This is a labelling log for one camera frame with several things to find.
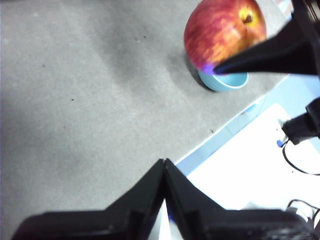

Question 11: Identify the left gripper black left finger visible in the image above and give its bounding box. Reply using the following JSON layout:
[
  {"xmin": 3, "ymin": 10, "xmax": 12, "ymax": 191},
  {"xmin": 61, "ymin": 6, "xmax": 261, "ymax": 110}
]
[{"xmin": 11, "ymin": 159, "xmax": 166, "ymax": 240}]

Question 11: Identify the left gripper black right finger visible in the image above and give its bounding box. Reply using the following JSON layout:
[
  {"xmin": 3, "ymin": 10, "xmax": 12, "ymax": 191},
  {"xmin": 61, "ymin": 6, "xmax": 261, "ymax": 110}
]
[{"xmin": 165, "ymin": 158, "xmax": 318, "ymax": 240}]

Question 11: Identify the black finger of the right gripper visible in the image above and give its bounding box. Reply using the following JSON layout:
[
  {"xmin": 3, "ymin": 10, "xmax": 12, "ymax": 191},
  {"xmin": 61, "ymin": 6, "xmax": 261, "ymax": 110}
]
[{"xmin": 213, "ymin": 21, "xmax": 313, "ymax": 76}]

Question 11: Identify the blue bowl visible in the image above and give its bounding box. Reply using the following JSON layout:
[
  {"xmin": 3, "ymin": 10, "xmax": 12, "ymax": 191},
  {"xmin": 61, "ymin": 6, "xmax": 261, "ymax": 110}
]
[{"xmin": 197, "ymin": 69, "xmax": 250, "ymax": 92}]

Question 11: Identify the red yellow apple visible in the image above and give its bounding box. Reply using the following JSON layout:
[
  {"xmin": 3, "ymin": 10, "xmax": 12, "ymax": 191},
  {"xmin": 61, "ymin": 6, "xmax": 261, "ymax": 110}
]
[{"xmin": 183, "ymin": 0, "xmax": 267, "ymax": 71}]

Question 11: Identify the white flat board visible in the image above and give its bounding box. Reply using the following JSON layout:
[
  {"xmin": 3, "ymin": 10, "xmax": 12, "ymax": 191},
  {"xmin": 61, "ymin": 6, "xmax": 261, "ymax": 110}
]
[{"xmin": 186, "ymin": 103, "xmax": 320, "ymax": 211}]

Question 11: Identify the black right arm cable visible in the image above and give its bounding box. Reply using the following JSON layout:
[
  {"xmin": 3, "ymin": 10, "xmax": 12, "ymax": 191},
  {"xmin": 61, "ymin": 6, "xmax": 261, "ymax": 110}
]
[{"xmin": 282, "ymin": 141, "xmax": 320, "ymax": 176}]

